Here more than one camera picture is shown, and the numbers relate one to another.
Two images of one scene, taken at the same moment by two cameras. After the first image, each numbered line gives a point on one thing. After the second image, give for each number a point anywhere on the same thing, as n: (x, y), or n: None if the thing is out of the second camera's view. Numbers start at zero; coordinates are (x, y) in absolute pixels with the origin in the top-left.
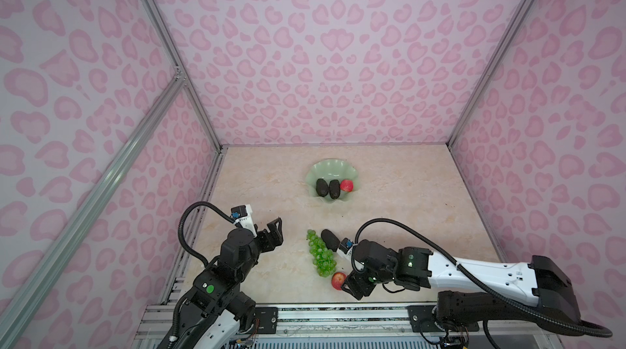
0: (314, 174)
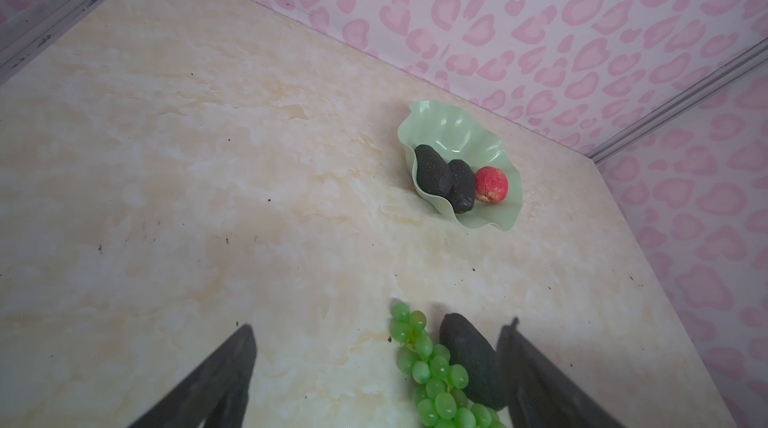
0: (453, 136)
